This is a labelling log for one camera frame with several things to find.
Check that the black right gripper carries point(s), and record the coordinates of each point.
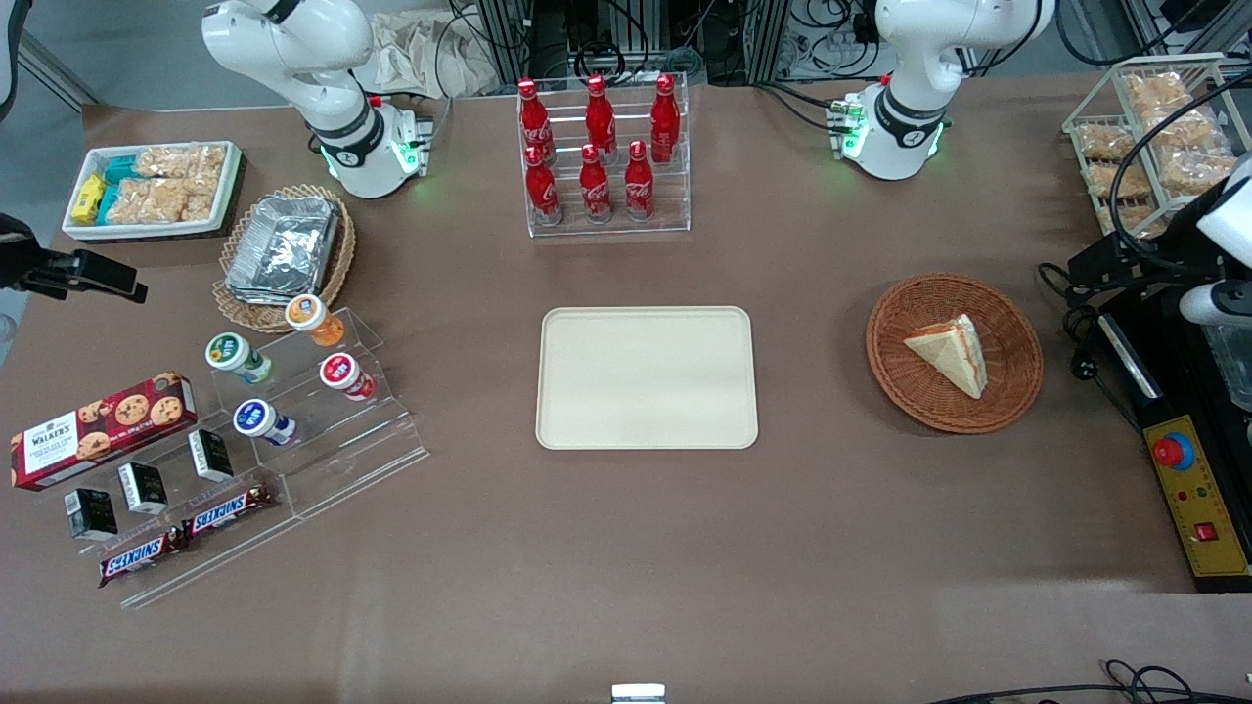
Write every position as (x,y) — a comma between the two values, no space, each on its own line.
(22,262)

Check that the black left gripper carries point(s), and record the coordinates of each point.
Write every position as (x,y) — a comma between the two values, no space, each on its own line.
(1133,254)

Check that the triangular white bread sandwich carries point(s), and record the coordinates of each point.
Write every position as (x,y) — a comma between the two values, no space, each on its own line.
(949,352)

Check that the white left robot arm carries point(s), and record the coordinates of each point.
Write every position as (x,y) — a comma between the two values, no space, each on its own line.
(919,59)

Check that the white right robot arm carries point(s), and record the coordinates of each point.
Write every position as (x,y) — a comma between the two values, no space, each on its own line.
(323,88)

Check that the light oval wicker basket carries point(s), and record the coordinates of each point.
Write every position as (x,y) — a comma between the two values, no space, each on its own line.
(249,315)

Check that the white rectangular snack tray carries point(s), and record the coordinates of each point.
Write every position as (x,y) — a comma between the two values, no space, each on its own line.
(230,191)

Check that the brown round wicker basket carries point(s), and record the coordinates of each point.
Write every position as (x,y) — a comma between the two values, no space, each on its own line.
(919,401)

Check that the beige rectangular tray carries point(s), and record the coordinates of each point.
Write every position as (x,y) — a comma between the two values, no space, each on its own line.
(646,376)

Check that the clear bag of fried snacks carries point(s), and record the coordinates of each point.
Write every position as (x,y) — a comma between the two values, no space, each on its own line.
(1100,181)
(1179,127)
(1198,171)
(1103,142)
(1156,91)
(1140,220)

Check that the yellow snack packet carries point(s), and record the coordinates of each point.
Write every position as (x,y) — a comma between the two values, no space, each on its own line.
(88,198)

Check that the clear bag of rice crackers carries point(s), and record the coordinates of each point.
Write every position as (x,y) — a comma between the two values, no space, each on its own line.
(181,161)
(147,200)

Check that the teal snack packet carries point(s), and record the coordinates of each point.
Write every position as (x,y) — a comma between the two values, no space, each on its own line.
(119,169)

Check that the green lid yogurt cup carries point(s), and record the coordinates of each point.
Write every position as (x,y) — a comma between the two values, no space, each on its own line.
(235,355)

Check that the black tabletop appliance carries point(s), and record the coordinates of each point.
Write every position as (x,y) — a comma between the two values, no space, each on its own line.
(1184,391)

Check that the red Walkers cookie box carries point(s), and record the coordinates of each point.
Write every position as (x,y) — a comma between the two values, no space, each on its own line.
(98,430)

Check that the clear plastic container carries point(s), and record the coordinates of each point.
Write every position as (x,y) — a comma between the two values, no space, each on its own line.
(1234,362)

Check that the stack of foil trays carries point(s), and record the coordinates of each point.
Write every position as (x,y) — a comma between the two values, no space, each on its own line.
(284,249)

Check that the small black box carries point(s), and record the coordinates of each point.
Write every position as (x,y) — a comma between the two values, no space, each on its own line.
(143,487)
(91,513)
(210,455)

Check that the orange lid yogurt cup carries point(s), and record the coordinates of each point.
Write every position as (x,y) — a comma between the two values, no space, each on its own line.
(311,318)

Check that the blue lid yogurt cup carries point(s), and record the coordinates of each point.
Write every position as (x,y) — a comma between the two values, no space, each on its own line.
(259,420)

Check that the red lid yogurt cup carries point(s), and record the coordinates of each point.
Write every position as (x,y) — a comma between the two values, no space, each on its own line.
(344,374)

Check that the Snickers chocolate bar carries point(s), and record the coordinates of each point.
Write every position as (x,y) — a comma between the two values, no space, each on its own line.
(137,557)
(225,510)

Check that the yellow emergency stop control box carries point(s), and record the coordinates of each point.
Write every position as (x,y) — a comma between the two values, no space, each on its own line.
(1198,508)

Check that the clear acrylic stepped display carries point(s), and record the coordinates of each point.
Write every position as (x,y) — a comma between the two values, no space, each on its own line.
(352,450)
(225,557)

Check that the beige cloth bag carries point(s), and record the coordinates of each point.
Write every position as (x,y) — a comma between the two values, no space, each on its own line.
(411,59)

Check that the clear acrylic bottle rack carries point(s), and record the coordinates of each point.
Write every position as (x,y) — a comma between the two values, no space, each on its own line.
(675,196)

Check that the red cola bottle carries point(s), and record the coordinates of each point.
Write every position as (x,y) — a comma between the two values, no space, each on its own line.
(594,188)
(665,119)
(600,117)
(535,119)
(542,188)
(639,184)

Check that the small white block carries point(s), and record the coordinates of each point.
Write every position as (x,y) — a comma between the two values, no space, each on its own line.
(638,694)

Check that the aluminium frame equipment rack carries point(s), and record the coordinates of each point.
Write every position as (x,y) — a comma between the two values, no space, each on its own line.
(743,39)

